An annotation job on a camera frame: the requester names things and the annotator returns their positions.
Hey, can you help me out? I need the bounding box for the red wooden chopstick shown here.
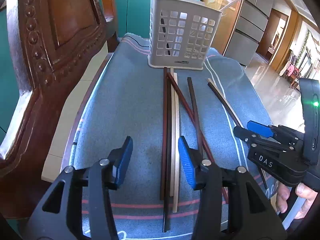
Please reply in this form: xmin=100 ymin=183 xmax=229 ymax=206
xmin=167 ymin=73 xmax=229 ymax=204

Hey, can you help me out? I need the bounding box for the blue striped towel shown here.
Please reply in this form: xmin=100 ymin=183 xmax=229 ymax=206
xmin=64 ymin=33 xmax=280 ymax=240

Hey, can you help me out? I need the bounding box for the person's right hand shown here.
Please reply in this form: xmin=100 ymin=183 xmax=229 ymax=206
xmin=276 ymin=183 xmax=318 ymax=220

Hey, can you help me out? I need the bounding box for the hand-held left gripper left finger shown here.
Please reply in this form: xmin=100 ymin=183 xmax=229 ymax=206
xmin=21 ymin=136 xmax=133 ymax=240

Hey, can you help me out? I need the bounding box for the wooden doorway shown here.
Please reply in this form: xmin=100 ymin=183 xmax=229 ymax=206
xmin=257 ymin=7 xmax=300 ymax=73

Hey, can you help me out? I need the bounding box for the dark brown chopstick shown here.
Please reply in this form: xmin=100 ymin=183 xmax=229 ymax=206
xmin=187 ymin=77 xmax=204 ymax=157
xmin=162 ymin=80 xmax=173 ymax=233
xmin=207 ymin=83 xmax=268 ymax=190

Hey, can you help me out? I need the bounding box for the silver refrigerator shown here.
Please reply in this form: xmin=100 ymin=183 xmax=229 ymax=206
xmin=222 ymin=0 xmax=277 ymax=67

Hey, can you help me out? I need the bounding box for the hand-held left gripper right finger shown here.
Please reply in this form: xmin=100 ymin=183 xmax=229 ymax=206
xmin=178 ymin=136 xmax=288 ymax=240

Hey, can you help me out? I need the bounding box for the teal kitchen cabinet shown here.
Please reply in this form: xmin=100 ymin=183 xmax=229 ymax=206
xmin=96 ymin=0 xmax=204 ymax=39

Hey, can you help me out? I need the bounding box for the wood framed glass partition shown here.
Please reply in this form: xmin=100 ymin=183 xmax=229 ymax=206
xmin=197 ymin=0 xmax=247 ymax=55

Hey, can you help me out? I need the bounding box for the dark red-brown chopstick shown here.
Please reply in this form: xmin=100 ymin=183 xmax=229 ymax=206
xmin=159 ymin=67 xmax=168 ymax=200

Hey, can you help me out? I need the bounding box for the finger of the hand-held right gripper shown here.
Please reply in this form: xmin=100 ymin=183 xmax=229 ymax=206
xmin=247 ymin=121 xmax=304 ymax=145
xmin=233 ymin=126 xmax=299 ymax=153

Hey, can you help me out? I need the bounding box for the beige wooden chopstick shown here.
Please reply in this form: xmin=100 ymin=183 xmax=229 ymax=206
xmin=206 ymin=78 xmax=245 ymax=128
xmin=219 ymin=0 xmax=253 ymax=12
xmin=170 ymin=80 xmax=176 ymax=197
xmin=172 ymin=71 xmax=181 ymax=213

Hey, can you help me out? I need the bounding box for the grey plastic utensil holder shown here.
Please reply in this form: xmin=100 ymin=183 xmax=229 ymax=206
xmin=147 ymin=0 xmax=222 ymax=70

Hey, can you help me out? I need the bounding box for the carved wooden chair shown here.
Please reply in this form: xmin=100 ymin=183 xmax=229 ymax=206
xmin=0 ymin=0 xmax=120 ymax=220

